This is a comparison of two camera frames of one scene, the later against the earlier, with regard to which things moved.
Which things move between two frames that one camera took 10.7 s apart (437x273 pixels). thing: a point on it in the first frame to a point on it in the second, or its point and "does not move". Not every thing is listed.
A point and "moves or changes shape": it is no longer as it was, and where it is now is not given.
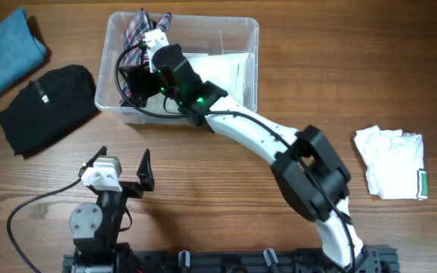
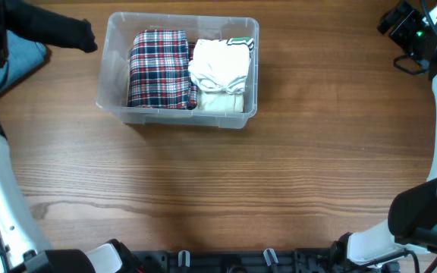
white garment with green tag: (395, 164) to (221, 65)
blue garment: (7, 52) does not move
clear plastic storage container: (155, 63) does not move
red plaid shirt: (135, 52) moves or changes shape
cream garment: (225, 70) moves or changes shape
